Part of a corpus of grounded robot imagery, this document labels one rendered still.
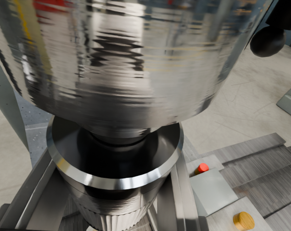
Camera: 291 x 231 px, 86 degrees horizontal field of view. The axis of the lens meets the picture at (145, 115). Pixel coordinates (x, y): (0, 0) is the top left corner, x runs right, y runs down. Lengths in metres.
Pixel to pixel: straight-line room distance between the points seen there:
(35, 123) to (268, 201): 0.61
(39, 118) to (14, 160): 1.22
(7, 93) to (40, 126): 0.11
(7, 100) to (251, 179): 0.68
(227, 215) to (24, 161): 1.53
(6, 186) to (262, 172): 1.54
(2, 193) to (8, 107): 1.08
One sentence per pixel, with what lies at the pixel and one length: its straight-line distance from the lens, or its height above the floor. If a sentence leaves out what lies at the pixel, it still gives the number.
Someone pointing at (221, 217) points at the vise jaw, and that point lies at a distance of 0.31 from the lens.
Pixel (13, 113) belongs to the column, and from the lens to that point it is 0.57.
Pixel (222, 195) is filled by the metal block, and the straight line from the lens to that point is 0.29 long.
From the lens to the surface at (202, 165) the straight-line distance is 0.30.
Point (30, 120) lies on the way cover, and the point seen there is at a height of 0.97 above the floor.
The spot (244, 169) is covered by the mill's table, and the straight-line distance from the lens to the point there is 0.54.
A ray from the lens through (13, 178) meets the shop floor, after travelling 1.61.
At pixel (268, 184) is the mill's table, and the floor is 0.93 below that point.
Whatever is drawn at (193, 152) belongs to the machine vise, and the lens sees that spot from 0.39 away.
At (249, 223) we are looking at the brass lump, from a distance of 0.31.
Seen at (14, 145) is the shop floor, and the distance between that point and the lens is 1.79.
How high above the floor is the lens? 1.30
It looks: 44 degrees down
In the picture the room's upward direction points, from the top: 12 degrees clockwise
